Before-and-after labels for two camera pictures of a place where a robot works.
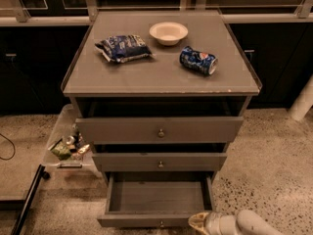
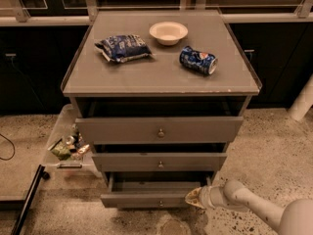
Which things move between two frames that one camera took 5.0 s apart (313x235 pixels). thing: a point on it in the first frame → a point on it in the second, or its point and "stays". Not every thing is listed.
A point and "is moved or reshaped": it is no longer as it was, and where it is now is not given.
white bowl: x=168 y=33 stays
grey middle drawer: x=159 y=162 stays
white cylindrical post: x=303 y=103 stays
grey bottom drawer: x=156 y=199 is moved or reshaped
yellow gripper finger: x=197 y=220 → x=193 y=198
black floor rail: x=29 y=200 stays
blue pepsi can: x=200 y=61 stays
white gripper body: x=212 y=221 → x=207 y=197
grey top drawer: x=124 y=130 stays
